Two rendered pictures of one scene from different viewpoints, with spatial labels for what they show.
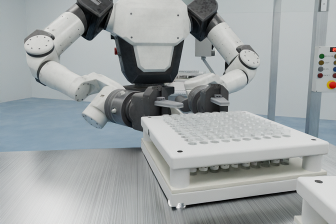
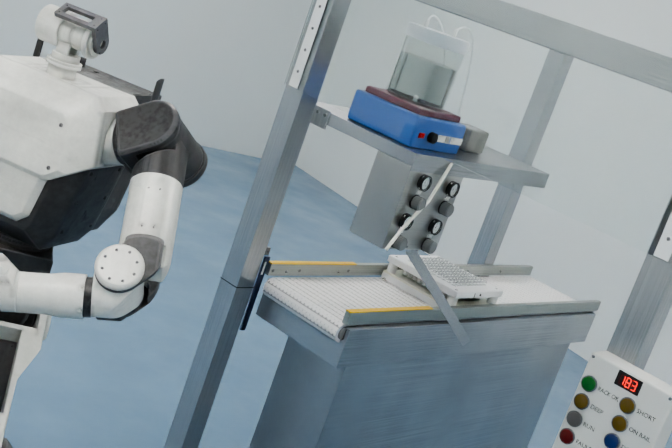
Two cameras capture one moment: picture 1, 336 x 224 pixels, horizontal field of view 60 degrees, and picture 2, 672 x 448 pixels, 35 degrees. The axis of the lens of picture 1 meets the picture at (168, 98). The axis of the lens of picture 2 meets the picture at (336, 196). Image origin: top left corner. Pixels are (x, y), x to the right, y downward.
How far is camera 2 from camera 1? 1.46 m
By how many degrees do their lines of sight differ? 30
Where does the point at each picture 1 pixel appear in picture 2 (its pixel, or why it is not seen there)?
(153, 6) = (26, 91)
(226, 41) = (128, 214)
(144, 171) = not seen: outside the picture
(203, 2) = (150, 116)
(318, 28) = (633, 303)
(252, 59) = (117, 270)
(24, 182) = not seen: outside the picture
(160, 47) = (16, 172)
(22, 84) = not seen: hidden behind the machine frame
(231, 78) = (40, 285)
